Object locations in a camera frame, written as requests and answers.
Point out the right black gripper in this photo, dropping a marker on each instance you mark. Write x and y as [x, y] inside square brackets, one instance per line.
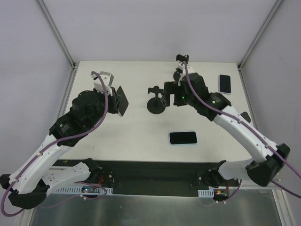
[169, 93]

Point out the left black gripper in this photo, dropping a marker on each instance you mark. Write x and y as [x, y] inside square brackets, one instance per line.
[117, 100]

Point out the black phone cream case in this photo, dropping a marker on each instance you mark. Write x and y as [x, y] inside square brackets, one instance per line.
[122, 101]

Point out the black round-base phone stand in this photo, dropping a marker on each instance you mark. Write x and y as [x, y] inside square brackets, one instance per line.
[154, 105]

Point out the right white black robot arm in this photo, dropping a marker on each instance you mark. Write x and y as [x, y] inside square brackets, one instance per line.
[266, 156]

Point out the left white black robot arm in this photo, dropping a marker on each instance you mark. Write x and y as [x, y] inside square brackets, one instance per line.
[30, 185]

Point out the black rear phone stand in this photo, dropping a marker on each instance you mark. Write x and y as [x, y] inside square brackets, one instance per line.
[182, 58]

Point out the black phone blue case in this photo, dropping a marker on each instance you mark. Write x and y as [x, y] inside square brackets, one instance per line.
[183, 138]

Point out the black phone lavender case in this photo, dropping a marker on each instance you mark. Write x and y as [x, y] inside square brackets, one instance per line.
[225, 84]

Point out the black stand on brown disc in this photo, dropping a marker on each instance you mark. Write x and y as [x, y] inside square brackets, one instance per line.
[246, 116]

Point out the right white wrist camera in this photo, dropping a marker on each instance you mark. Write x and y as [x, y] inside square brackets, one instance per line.
[188, 70]

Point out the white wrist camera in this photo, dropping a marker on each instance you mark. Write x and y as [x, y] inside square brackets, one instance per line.
[102, 82]
[188, 70]

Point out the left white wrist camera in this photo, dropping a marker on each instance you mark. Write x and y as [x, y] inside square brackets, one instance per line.
[102, 82]

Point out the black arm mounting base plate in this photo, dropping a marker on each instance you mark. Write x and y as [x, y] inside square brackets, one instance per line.
[183, 179]

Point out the right aluminium frame post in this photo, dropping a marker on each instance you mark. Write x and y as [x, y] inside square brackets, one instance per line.
[262, 29]

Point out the aluminium frame post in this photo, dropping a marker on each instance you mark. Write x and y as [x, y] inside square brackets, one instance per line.
[262, 29]
[55, 31]

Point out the left white slotted cable duct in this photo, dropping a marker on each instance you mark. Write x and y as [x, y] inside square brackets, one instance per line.
[82, 189]

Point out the white slotted cable duct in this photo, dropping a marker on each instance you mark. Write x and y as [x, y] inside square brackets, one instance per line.
[82, 189]
[206, 193]

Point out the left aluminium frame post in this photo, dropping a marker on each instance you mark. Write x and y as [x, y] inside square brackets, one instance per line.
[55, 31]

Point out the right white slotted cable duct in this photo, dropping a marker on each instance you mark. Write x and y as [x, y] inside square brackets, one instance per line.
[206, 193]

